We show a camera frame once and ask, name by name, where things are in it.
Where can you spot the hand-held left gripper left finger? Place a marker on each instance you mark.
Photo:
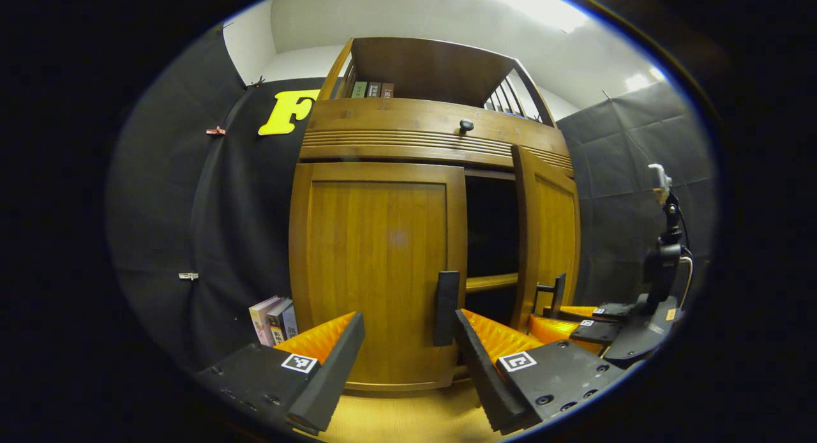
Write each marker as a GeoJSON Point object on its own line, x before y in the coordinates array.
{"type": "Point", "coordinates": [332, 373]}

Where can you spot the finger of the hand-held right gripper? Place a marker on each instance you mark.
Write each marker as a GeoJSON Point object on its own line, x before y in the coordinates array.
{"type": "Point", "coordinates": [616, 311]}
{"type": "Point", "coordinates": [593, 331]}

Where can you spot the copper clip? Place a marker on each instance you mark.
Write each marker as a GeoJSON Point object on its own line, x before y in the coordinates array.
{"type": "Point", "coordinates": [216, 131]}

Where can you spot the ceiling light panel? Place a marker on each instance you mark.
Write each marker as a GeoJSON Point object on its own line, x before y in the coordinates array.
{"type": "Point", "coordinates": [641, 80]}

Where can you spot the wooden drawer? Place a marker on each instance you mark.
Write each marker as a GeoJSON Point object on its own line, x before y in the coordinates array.
{"type": "Point", "coordinates": [396, 120]}

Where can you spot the brown book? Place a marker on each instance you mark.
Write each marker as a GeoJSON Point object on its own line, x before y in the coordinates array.
{"type": "Point", "coordinates": [387, 89]}

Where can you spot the grey blue book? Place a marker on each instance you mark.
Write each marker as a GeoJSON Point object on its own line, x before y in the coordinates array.
{"type": "Point", "coordinates": [291, 322]}

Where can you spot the dark colourful book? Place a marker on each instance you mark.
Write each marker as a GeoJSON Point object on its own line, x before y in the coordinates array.
{"type": "Point", "coordinates": [279, 325]}

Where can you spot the green book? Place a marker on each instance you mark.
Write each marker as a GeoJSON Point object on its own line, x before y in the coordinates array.
{"type": "Point", "coordinates": [359, 89]}

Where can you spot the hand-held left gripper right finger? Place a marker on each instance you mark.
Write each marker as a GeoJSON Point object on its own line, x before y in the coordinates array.
{"type": "Point", "coordinates": [488, 373]}

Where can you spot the black round drawer knob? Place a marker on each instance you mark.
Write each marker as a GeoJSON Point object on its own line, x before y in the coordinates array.
{"type": "Point", "coordinates": [466, 125]}

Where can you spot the wooden shoe cabinet door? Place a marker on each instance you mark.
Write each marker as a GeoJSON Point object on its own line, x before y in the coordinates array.
{"type": "Point", "coordinates": [376, 264]}
{"type": "Point", "coordinates": [552, 239]}

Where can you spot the silver clip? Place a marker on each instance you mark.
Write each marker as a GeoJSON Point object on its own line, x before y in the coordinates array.
{"type": "Point", "coordinates": [188, 276]}

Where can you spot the wooden double-door shoe cabinet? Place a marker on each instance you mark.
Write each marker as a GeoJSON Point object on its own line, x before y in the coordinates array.
{"type": "Point", "coordinates": [434, 66]}

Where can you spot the black backdrop cloth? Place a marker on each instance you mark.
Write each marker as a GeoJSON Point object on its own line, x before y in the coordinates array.
{"type": "Point", "coordinates": [191, 207]}

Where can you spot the pink white book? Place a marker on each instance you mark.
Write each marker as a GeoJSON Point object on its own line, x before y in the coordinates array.
{"type": "Point", "coordinates": [262, 318]}

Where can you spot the wooden inner shelf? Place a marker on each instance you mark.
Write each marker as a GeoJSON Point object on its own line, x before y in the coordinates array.
{"type": "Point", "coordinates": [491, 282]}

